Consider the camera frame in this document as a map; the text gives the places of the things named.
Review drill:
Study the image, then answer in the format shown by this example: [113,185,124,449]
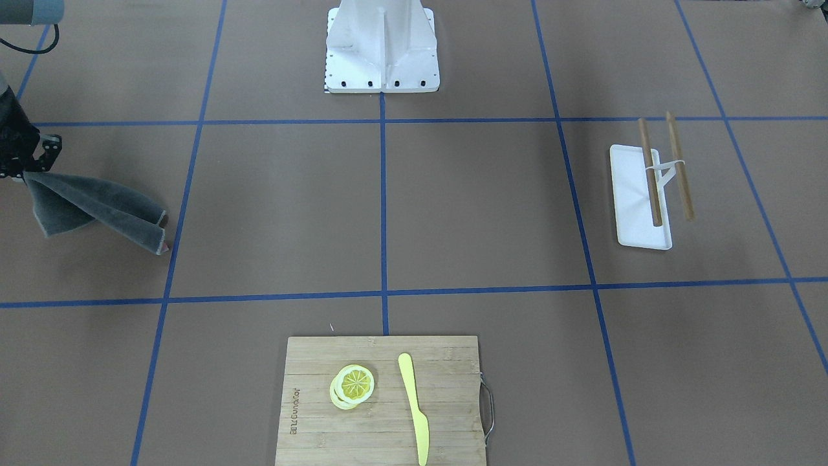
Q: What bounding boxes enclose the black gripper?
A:
[1,85,62,179]

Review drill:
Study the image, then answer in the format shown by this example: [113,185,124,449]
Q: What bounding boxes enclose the dark grey cloth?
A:
[23,172,169,256]

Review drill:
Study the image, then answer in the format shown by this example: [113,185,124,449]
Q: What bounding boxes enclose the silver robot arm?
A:
[1,1,65,183]

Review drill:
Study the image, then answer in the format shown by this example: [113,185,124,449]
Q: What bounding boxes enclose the yellow lemon slice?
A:
[329,364,375,410]

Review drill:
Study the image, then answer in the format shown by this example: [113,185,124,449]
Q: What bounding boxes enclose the yellow plastic knife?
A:
[397,352,431,465]

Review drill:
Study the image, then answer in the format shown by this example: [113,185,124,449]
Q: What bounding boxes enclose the bamboo cutting board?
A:
[274,336,487,465]

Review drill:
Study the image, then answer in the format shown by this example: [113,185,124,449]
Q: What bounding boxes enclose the white rectangular tray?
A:
[609,144,673,250]

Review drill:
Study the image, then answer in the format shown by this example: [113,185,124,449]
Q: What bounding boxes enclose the white rack clip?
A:
[646,159,685,191]

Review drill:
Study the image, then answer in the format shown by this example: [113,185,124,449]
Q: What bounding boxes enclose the wooden rack stick far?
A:
[666,110,696,221]

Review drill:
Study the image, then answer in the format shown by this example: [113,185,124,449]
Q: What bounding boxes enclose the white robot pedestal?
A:
[323,1,441,94]

